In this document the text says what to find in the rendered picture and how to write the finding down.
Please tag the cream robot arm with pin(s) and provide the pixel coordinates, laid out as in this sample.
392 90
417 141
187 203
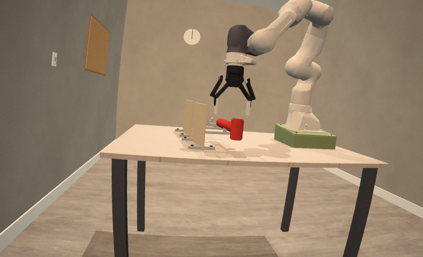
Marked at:
242 41

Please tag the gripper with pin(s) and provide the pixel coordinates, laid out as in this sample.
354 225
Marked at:
234 78

